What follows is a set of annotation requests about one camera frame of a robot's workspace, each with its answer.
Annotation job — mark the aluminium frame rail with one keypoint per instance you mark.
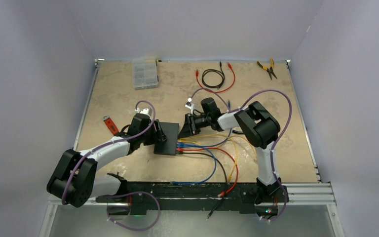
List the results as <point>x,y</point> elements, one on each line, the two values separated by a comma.
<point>314,194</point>

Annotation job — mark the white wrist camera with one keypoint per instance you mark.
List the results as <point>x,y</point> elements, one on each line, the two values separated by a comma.
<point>189,104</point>
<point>146,111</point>

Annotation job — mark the clear plastic organizer box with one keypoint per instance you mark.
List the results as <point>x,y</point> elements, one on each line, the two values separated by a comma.
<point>144,73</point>

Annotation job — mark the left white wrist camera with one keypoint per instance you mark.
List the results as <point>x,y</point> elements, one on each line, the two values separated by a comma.
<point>146,111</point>

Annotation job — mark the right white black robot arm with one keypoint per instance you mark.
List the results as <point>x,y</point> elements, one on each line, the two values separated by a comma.
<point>258,125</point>

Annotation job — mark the black network switch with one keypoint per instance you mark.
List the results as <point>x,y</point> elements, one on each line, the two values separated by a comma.
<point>168,139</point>

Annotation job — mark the yellow handled pliers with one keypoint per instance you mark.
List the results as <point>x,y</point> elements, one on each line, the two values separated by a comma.
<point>269,69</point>

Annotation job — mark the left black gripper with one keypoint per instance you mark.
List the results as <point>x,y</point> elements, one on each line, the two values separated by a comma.
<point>158,135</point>

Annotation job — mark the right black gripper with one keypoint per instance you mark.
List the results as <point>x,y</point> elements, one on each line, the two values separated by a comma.
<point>190,119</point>

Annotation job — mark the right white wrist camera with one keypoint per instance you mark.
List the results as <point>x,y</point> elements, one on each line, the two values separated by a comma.
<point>189,104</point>

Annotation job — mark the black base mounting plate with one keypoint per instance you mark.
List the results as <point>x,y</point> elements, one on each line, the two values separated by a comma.
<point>243,198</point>

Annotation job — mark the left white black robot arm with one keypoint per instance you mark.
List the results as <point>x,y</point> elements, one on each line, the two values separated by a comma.
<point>74,179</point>

